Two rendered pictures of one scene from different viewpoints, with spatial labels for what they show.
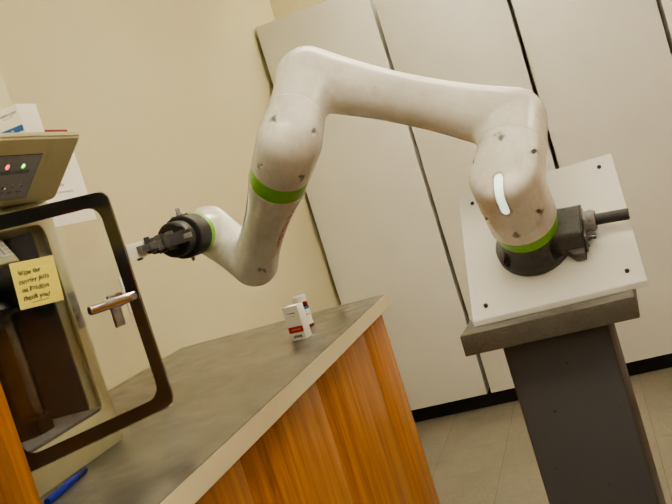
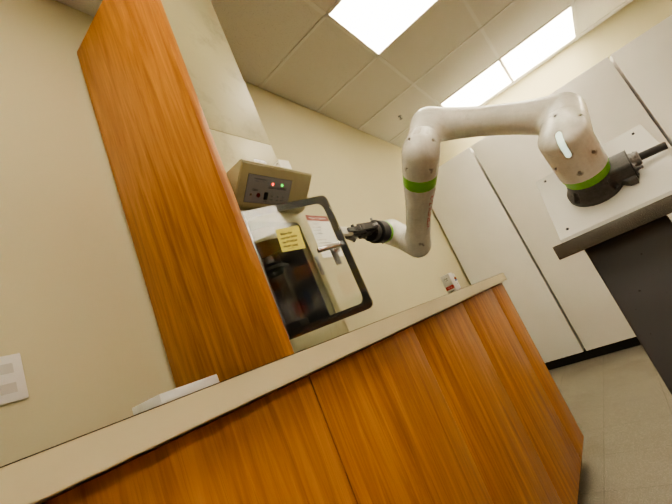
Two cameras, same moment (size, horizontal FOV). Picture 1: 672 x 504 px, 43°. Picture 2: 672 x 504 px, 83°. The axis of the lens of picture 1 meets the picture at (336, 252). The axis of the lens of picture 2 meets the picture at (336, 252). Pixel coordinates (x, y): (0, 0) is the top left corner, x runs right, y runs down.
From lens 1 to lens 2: 0.50 m
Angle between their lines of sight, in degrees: 23
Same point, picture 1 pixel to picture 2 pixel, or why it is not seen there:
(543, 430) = (633, 306)
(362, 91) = (460, 119)
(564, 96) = not seen: hidden behind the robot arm
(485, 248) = (559, 200)
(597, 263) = (649, 182)
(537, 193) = (589, 138)
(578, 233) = (628, 164)
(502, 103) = (552, 101)
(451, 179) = (535, 232)
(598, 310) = (659, 204)
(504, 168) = (561, 128)
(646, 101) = not seen: hidden behind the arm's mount
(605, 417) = not seen: outside the picture
